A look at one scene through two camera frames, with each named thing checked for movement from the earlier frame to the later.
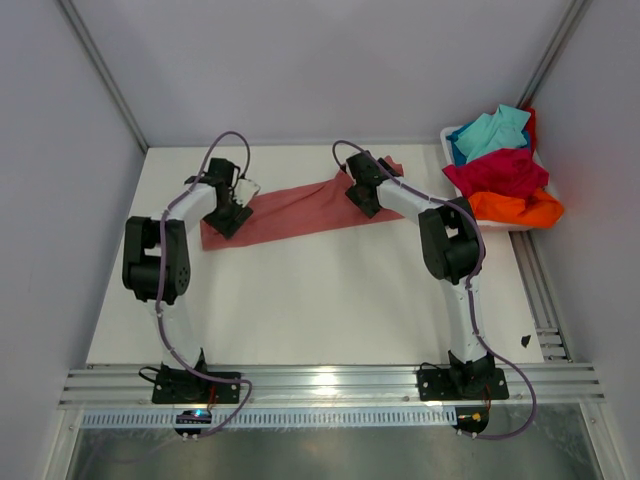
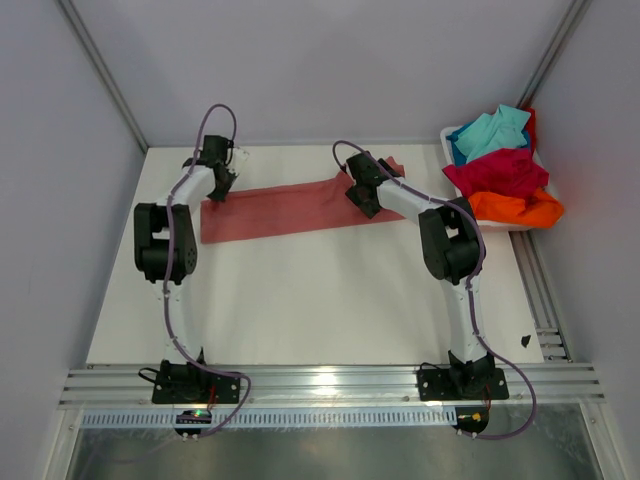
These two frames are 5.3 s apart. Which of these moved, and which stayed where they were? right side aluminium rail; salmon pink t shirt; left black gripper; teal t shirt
Moved: left black gripper
Stayed: salmon pink t shirt; teal t shirt; right side aluminium rail
